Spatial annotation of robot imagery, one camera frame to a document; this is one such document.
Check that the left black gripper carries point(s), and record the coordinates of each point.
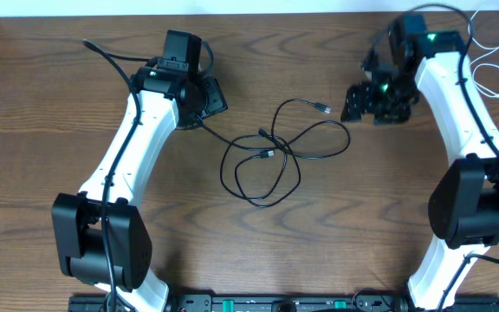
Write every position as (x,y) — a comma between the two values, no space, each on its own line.
(214,100)

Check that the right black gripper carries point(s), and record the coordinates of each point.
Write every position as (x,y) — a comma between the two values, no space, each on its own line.
(360,100)

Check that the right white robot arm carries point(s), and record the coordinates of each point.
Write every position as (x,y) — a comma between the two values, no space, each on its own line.
(463,210)

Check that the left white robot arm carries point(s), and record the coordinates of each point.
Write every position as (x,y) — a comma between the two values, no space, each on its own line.
(100,236)

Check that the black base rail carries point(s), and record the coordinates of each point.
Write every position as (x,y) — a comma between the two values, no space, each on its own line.
(361,302)

